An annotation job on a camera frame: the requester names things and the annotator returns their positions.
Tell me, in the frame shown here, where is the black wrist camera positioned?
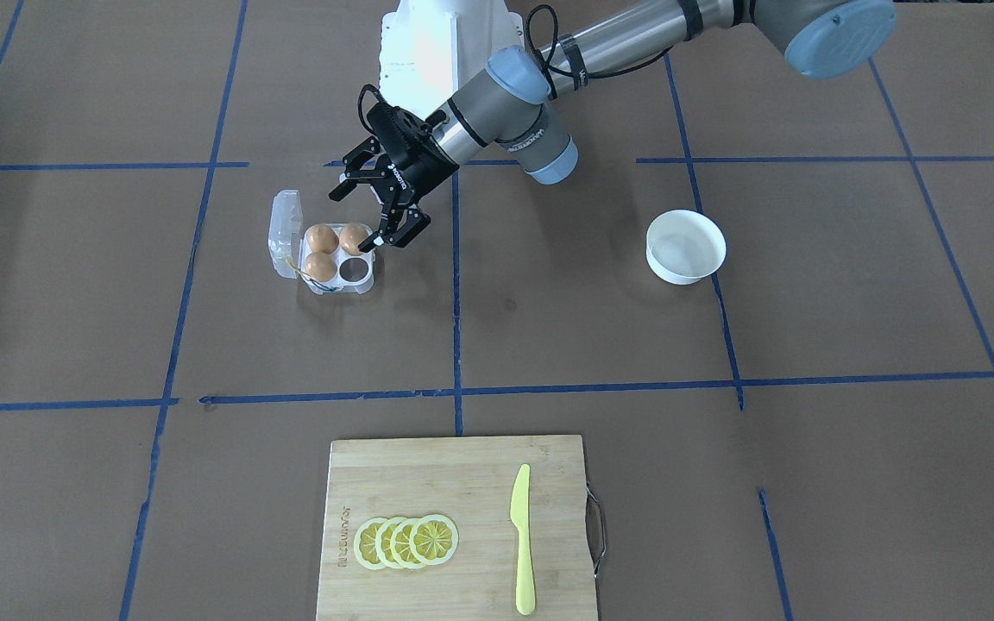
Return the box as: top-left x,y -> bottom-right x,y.
366,103 -> 447,145

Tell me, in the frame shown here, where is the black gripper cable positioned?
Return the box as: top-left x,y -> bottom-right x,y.
355,4 -> 675,130

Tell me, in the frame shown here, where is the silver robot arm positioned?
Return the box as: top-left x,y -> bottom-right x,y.
328,1 -> 896,251

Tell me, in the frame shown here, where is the yellow plastic knife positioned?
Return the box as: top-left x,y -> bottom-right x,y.
509,463 -> 537,616

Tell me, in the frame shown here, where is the brown egg in box rear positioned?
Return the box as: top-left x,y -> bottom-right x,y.
304,223 -> 339,254

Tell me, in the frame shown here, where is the lemon slice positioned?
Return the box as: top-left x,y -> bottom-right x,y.
409,514 -> 459,567
389,517 -> 429,570
374,516 -> 406,569
352,517 -> 389,571

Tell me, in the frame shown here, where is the clear plastic egg box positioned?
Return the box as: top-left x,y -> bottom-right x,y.
266,190 -> 376,295

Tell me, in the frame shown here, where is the brown egg from bowl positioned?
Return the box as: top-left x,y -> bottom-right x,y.
337,223 -> 371,258

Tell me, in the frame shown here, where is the brown egg in box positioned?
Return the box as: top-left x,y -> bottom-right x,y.
304,223 -> 339,254
301,252 -> 338,284

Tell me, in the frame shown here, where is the back lemon slice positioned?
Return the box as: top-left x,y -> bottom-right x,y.
352,517 -> 389,571

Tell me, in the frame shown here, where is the white ceramic bowl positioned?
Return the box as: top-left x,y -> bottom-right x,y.
645,210 -> 728,285

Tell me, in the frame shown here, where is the brown egg in box front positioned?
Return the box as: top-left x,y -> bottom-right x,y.
301,252 -> 338,284

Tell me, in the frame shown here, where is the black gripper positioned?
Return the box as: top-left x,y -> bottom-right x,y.
328,136 -> 459,253

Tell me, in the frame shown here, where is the wooden cutting board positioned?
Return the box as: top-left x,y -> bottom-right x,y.
316,434 -> 599,620

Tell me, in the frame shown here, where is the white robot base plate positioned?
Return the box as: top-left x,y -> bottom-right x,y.
379,1 -> 525,118

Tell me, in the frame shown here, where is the front lemon slice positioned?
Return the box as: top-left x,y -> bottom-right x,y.
409,514 -> 459,567

